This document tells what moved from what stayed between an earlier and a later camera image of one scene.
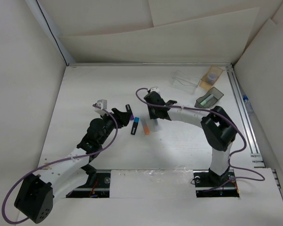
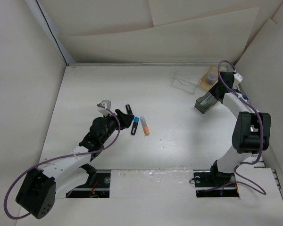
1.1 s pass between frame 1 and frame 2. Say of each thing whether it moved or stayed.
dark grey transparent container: stayed
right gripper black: moved
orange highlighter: stayed
